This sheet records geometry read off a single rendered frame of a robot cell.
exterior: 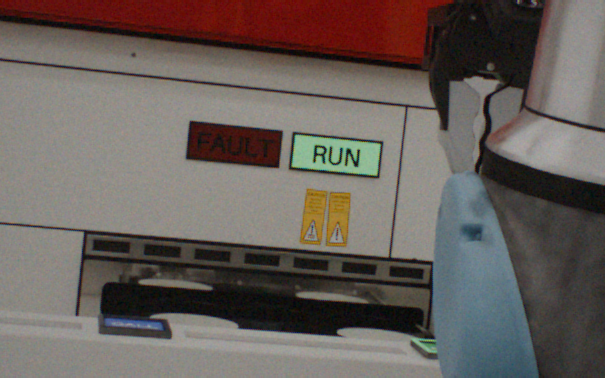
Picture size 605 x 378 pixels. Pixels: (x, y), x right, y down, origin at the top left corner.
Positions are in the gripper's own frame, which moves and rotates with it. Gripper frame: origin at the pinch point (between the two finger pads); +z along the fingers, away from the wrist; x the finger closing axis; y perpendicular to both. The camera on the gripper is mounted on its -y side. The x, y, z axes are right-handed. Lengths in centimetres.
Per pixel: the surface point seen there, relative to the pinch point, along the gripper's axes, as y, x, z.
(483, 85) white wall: 207, -67, -17
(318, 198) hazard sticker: 58, 1, 6
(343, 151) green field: 58, -1, 0
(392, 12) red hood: 54, -5, -18
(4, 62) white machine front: 59, 41, -6
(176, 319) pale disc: 44, 19, 21
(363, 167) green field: 58, -4, 2
